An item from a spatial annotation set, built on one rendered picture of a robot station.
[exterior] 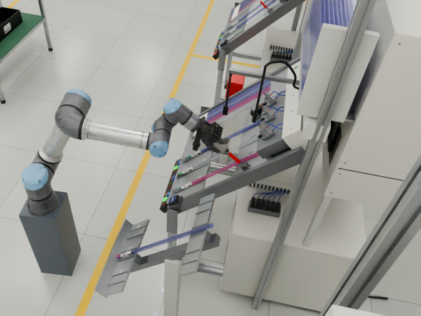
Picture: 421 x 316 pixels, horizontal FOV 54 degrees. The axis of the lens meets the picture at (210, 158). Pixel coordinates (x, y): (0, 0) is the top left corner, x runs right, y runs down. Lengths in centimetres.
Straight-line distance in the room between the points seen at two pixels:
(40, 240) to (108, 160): 102
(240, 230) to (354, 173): 65
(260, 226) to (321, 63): 98
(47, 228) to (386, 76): 169
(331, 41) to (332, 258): 113
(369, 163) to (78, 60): 322
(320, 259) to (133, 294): 108
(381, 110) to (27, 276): 208
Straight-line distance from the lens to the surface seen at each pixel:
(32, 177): 206
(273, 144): 159
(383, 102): 144
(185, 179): 199
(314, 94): 138
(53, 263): 254
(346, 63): 131
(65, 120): 176
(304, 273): 220
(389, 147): 157
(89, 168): 312
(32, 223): 225
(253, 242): 202
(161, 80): 394
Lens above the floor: 224
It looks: 45 degrees down
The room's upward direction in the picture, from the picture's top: 7 degrees clockwise
